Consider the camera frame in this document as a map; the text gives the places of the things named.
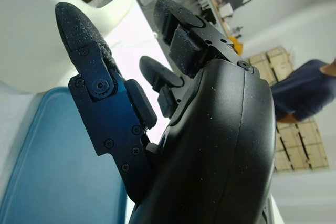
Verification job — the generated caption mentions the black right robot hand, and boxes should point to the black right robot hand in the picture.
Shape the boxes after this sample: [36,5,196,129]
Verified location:
[55,0,277,224]

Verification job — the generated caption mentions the person in dark clothes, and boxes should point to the person in dark clothes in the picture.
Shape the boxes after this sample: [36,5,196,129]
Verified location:
[270,57,336,124]

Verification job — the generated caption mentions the cream white two-slot toaster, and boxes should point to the cream white two-slot toaster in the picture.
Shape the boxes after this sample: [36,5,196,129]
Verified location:
[0,0,140,95]

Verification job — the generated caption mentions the yellow equipment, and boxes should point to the yellow equipment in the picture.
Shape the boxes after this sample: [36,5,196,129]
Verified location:
[230,35,245,57]

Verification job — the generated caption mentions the blue rectangular tray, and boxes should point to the blue rectangular tray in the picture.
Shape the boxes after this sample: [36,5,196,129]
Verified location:
[0,86,138,224]

